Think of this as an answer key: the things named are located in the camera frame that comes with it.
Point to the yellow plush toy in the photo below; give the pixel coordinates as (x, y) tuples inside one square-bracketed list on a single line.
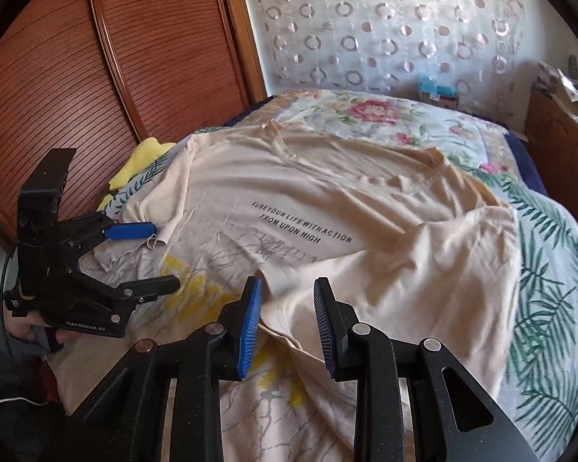
[(139, 163)]

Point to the sheer circle pattern curtain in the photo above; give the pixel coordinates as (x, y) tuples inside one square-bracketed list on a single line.
[(366, 24)]

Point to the leaf print blanket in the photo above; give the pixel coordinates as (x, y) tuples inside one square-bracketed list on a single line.
[(544, 298)]

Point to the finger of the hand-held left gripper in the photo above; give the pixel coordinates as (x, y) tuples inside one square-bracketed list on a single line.
[(130, 231), (149, 286)]

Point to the wooden cabinet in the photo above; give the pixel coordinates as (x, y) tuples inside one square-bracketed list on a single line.
[(563, 154)]

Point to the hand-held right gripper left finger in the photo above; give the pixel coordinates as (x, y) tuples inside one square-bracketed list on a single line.
[(250, 327)]

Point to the person's left forearm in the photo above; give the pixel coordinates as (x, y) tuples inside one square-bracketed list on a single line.
[(0, 341)]

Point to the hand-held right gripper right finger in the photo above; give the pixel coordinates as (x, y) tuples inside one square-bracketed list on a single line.
[(325, 327)]

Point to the beige t-shirt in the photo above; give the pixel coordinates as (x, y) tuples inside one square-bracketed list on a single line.
[(342, 192)]

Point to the blue plastic bag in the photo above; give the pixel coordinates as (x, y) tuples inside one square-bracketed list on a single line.
[(433, 86)]

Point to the person's dark clothing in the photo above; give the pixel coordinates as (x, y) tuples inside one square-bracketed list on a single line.
[(9, 423)]

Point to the floral quilt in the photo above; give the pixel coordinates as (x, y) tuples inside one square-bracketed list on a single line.
[(366, 110)]

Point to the grey t-shirt with yellow print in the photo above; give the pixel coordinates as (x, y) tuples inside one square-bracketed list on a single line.
[(197, 260)]

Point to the person's left hand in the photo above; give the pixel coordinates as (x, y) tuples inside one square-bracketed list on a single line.
[(24, 331)]

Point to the stack of small boxes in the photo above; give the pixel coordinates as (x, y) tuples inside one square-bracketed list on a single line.
[(546, 77)]

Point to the small cardboard box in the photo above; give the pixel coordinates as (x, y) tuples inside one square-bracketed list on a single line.
[(445, 102)]

